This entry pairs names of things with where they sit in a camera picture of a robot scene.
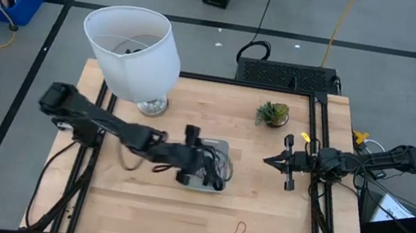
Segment black floor cable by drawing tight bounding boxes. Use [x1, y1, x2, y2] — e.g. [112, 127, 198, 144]
[235, 0, 280, 67]

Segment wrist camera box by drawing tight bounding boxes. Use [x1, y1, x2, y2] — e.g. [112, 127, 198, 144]
[295, 150, 320, 175]
[161, 142, 190, 168]

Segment black mesh computer case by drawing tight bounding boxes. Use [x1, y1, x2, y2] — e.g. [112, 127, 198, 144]
[233, 54, 344, 98]

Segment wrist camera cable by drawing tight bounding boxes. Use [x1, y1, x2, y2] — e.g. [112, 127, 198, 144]
[301, 137, 378, 208]
[113, 139, 178, 179]

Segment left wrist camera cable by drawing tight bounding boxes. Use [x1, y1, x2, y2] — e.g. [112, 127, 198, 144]
[113, 139, 178, 179]

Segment black aluminium table frame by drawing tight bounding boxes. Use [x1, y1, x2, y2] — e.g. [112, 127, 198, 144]
[19, 50, 391, 233]

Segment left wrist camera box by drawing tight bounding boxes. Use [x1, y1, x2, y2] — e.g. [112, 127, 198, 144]
[161, 142, 190, 168]

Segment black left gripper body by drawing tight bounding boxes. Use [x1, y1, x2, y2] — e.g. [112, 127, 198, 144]
[151, 119, 210, 188]

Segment yellow plug connector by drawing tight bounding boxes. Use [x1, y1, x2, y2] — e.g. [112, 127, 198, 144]
[350, 129, 371, 148]

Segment silver lamp with white shade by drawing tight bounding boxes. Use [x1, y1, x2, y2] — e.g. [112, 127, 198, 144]
[71, 0, 190, 122]

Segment yellow cable tag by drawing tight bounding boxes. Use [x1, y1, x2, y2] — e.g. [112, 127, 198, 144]
[298, 131, 313, 144]

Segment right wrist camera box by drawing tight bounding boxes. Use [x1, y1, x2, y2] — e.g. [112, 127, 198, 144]
[295, 150, 320, 175]

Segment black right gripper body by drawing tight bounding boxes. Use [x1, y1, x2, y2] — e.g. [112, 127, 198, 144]
[277, 132, 323, 196]

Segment white plastic bin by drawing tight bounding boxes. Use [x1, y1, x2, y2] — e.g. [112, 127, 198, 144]
[180, 133, 233, 195]

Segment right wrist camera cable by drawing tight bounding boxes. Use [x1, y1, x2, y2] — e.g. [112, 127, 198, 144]
[301, 137, 378, 208]

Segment potted plant in black pot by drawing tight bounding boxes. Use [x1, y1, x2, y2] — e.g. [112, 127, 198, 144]
[253, 98, 293, 132]

